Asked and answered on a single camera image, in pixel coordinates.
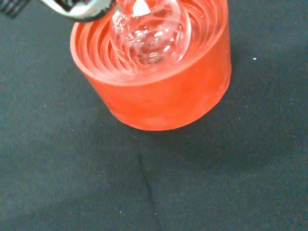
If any orange flask support ring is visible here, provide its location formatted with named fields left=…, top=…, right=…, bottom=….
left=69, top=0, right=233, bottom=132

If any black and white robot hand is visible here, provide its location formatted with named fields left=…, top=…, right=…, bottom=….
left=0, top=0, right=116, bottom=24

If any black bench cloth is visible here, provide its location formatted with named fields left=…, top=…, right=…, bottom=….
left=0, top=0, right=308, bottom=231

